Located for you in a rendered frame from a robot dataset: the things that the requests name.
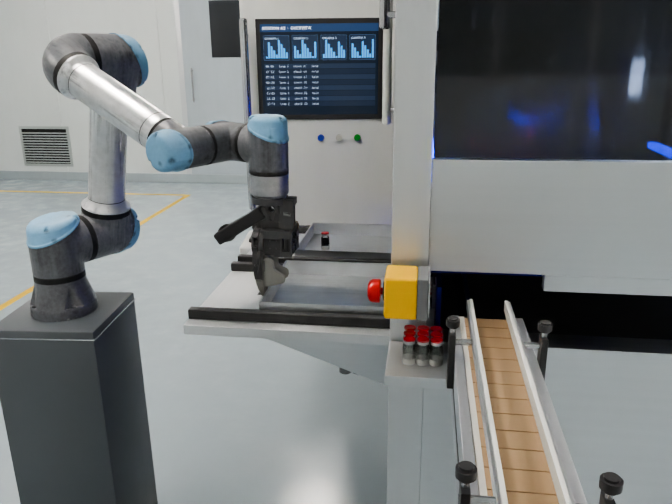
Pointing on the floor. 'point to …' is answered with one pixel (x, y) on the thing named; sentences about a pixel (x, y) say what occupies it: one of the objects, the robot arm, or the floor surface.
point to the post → (410, 218)
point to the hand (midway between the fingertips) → (261, 290)
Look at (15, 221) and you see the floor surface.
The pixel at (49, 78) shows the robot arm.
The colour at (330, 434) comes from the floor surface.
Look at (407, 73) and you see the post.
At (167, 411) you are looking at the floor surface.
